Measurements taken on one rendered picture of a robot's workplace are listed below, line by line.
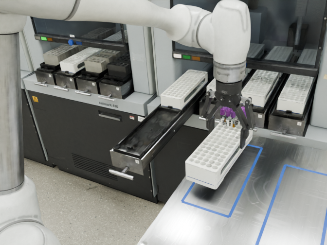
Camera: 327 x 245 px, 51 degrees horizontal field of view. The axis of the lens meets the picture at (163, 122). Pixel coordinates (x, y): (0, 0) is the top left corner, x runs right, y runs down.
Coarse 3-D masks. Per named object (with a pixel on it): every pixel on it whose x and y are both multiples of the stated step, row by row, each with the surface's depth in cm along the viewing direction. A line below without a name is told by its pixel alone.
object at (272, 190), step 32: (256, 160) 111; (288, 160) 110; (320, 160) 109; (192, 192) 101; (224, 192) 100; (256, 192) 99; (288, 192) 98; (320, 192) 97; (160, 224) 91; (192, 224) 91; (224, 224) 90; (256, 224) 89; (288, 224) 89; (320, 224) 88
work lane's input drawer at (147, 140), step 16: (208, 80) 166; (160, 112) 146; (176, 112) 144; (192, 112) 151; (144, 128) 136; (160, 128) 135; (176, 128) 139; (128, 144) 127; (144, 144) 126; (160, 144) 129; (112, 160) 126; (128, 160) 122; (144, 160) 120; (128, 176) 119
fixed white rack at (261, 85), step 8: (256, 72) 160; (264, 72) 158; (272, 72) 158; (256, 80) 152; (264, 80) 152; (272, 80) 151; (248, 88) 146; (256, 88) 146; (264, 88) 146; (272, 88) 152; (248, 96) 142; (256, 96) 140; (264, 96) 139; (256, 104) 142; (264, 104) 142
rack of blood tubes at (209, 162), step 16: (224, 128) 113; (240, 128) 112; (208, 144) 105; (224, 144) 105; (192, 160) 100; (208, 160) 99; (224, 160) 97; (192, 176) 99; (208, 176) 95; (224, 176) 100
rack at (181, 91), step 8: (192, 72) 164; (200, 72) 164; (184, 80) 157; (192, 80) 157; (200, 80) 157; (168, 88) 151; (176, 88) 150; (184, 88) 150; (192, 88) 150; (200, 88) 159; (168, 96) 144; (176, 96) 145; (184, 96) 144; (192, 96) 152; (168, 104) 146; (176, 104) 144; (184, 104) 146
